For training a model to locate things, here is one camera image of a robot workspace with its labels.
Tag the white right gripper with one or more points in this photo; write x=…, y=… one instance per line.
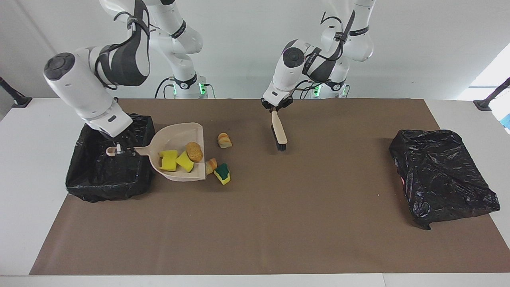
x=107, y=121

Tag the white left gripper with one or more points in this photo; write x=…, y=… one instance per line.
x=277, y=95

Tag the beige hand brush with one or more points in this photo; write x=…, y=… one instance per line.
x=280, y=133

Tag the beige plastic dustpan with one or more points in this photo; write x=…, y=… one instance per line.
x=175, y=137

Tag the striped toy croissant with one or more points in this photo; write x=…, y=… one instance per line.
x=224, y=140
x=212, y=165

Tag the green and yellow sponge piece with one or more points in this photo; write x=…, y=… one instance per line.
x=222, y=172
x=184, y=162

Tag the brown oval bread roll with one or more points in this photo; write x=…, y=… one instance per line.
x=194, y=151

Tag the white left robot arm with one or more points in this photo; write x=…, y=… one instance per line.
x=285, y=77

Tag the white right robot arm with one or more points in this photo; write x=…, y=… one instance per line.
x=75, y=87

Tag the open bin with black bag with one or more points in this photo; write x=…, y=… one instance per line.
x=99, y=179

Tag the black bag covered bin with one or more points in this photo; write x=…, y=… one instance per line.
x=438, y=175

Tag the brown paper table mat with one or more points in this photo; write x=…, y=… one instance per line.
x=255, y=231

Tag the white and blue box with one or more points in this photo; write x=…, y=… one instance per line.
x=504, y=119

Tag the white wall outlet box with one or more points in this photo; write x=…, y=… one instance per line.
x=71, y=85

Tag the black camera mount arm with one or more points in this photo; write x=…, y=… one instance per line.
x=20, y=101
x=484, y=105

